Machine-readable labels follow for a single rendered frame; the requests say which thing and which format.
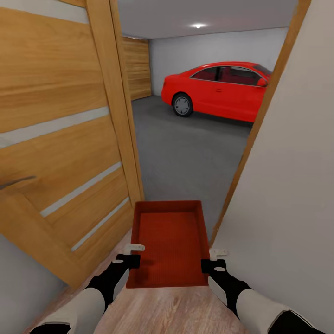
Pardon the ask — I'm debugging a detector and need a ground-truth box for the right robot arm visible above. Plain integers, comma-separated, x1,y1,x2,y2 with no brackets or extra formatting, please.
201,249,325,334

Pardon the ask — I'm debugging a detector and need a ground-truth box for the storage box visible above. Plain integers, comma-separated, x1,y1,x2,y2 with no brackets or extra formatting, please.
126,200,210,289

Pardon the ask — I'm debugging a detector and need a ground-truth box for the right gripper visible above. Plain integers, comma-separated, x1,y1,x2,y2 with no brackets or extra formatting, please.
201,259,226,274

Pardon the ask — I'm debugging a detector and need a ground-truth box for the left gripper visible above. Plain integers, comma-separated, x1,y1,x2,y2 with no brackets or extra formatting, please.
116,254,141,270

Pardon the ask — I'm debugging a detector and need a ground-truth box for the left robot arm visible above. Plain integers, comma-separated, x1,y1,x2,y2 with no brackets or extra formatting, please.
29,244,145,334

